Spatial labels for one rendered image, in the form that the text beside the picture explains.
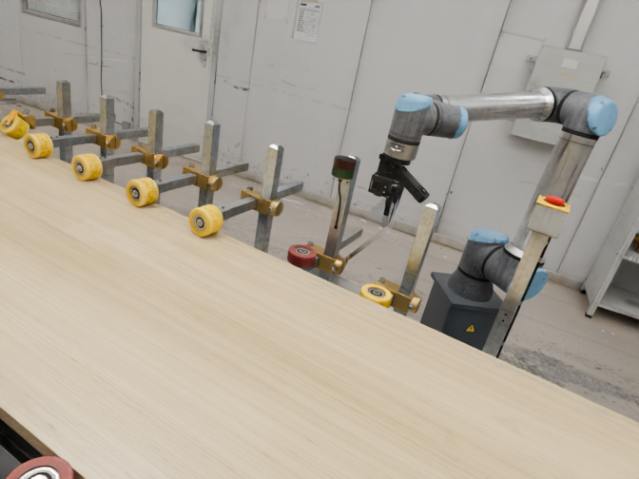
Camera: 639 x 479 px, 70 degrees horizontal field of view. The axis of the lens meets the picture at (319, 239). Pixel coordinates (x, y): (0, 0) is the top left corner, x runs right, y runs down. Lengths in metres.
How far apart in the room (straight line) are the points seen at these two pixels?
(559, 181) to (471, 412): 1.01
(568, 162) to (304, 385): 1.20
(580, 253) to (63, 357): 3.70
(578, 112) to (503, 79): 2.13
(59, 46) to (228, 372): 5.44
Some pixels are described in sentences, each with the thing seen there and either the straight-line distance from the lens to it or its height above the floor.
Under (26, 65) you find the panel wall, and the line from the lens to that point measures 6.54.
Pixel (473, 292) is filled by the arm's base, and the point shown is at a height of 0.64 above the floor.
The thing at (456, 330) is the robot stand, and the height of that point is 0.47.
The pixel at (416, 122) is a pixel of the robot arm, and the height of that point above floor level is 1.30.
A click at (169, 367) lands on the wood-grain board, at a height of 0.90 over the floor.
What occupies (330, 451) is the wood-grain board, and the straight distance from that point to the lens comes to 0.77.
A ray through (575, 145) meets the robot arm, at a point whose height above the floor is 1.29.
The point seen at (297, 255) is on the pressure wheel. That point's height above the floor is 0.91.
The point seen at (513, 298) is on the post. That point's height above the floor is 0.97.
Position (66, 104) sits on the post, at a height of 1.02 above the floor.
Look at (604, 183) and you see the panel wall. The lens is 3.93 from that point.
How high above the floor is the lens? 1.48
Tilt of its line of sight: 25 degrees down
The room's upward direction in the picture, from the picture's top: 12 degrees clockwise
